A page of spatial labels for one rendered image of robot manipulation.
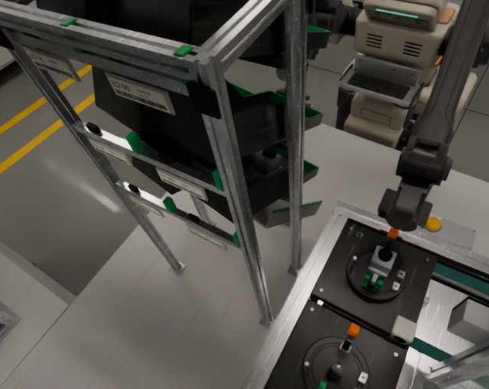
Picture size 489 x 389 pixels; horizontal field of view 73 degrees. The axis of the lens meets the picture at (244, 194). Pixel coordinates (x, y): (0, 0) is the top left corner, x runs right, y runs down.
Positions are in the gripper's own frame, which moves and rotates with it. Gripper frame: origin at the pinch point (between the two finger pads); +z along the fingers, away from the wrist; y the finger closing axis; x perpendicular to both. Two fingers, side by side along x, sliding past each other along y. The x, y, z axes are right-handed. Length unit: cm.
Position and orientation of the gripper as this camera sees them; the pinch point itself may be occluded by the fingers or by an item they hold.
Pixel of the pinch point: (395, 225)
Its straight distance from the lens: 90.3
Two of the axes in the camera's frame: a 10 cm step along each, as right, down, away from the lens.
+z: 1.3, 5.6, 8.2
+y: 8.5, 3.6, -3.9
